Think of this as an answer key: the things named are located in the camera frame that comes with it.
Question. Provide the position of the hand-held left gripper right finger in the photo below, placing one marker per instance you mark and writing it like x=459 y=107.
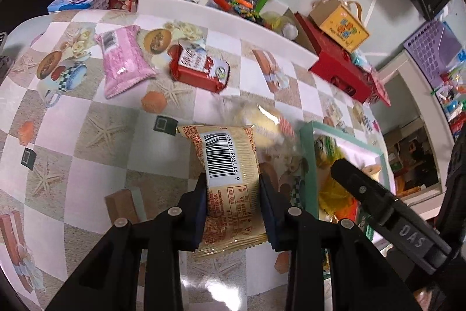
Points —
x=271 y=216

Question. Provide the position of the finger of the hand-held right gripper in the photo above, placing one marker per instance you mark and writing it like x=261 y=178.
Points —
x=364 y=190

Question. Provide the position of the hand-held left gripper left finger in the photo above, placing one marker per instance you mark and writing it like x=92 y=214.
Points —
x=200 y=216

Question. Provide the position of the yellow jelly cup packet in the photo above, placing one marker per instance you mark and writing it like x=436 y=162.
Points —
x=335 y=187

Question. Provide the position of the white tray teal edge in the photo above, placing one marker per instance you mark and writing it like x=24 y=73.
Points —
x=309 y=169

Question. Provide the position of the orange beige barcode snack packet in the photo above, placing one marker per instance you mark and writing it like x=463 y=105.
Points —
x=229 y=150

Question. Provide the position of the round cake in clear packet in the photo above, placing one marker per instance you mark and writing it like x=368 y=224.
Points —
x=262 y=125

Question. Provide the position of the red patterned packet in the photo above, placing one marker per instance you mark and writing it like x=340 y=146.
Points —
x=378 y=88

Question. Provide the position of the white shelf unit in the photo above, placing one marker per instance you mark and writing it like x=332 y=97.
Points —
x=418 y=103

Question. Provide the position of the printed checkered tablecloth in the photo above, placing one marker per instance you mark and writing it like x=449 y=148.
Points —
x=91 y=158

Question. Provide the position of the flat red box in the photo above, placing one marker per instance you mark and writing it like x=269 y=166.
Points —
x=335 y=67

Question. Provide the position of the red snack box white label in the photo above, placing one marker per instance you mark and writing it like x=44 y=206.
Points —
x=196 y=67

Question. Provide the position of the purple perforated basket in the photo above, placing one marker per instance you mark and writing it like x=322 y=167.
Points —
x=433 y=48

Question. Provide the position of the pink snack packet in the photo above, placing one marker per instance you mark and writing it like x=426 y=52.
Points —
x=122 y=63

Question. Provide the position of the bag of colourful toys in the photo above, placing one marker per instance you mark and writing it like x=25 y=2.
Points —
x=242 y=1

